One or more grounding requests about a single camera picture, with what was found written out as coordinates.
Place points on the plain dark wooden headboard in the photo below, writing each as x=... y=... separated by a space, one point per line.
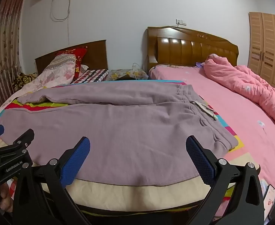
x=93 y=51

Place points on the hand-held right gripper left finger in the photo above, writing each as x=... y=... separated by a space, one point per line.
x=77 y=160

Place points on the plaid checked blanket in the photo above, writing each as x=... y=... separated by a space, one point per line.
x=90 y=76

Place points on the person's left hand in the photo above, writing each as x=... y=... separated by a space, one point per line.
x=5 y=195

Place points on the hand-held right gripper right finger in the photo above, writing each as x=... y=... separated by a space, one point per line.
x=199 y=160

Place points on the striped colourful blanket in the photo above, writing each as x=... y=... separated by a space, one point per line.
x=128 y=195

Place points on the white wall socket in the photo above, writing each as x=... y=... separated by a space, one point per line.
x=181 y=22

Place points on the pink bed sheet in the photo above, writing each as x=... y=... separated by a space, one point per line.
x=236 y=131

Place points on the red pillow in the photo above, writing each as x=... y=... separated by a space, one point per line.
x=80 y=56

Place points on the floral quilt with zigzag band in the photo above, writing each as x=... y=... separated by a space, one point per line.
x=57 y=72

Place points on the small purple object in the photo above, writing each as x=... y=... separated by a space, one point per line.
x=199 y=65

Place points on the glossy carved wooden headboard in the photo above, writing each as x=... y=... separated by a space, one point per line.
x=189 y=49

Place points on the purple pants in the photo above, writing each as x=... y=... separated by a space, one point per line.
x=128 y=126

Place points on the pink comforter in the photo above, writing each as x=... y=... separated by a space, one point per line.
x=245 y=84

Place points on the smartphone with lit screen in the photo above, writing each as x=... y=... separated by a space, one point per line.
x=269 y=198

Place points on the light wooden wardrobe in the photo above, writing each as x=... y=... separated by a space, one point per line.
x=269 y=46

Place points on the striped floral curtain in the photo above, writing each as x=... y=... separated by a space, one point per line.
x=3 y=51

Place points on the brown patterned blanket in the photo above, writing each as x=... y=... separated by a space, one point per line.
x=22 y=80

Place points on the nightstand with floral cover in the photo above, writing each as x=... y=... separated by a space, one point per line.
x=121 y=73

